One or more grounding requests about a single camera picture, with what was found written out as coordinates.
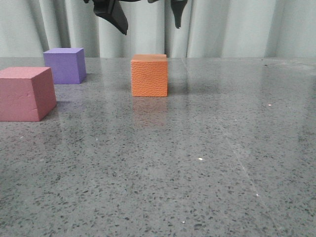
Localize purple foam cube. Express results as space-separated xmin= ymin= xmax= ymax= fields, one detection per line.
xmin=43 ymin=48 xmax=87 ymax=84

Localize orange foam cube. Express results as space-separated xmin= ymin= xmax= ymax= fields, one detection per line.
xmin=131 ymin=54 xmax=168 ymax=97

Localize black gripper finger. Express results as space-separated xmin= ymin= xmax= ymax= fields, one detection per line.
xmin=95 ymin=0 xmax=128 ymax=35
xmin=170 ymin=0 xmax=187 ymax=29

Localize red foam cube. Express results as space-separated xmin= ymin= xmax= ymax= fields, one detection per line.
xmin=0 ymin=67 xmax=57 ymax=121

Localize grey-green curtain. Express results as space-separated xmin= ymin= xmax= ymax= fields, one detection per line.
xmin=0 ymin=0 xmax=316 ymax=58

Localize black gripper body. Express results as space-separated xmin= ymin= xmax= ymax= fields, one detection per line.
xmin=92 ymin=0 xmax=158 ymax=5

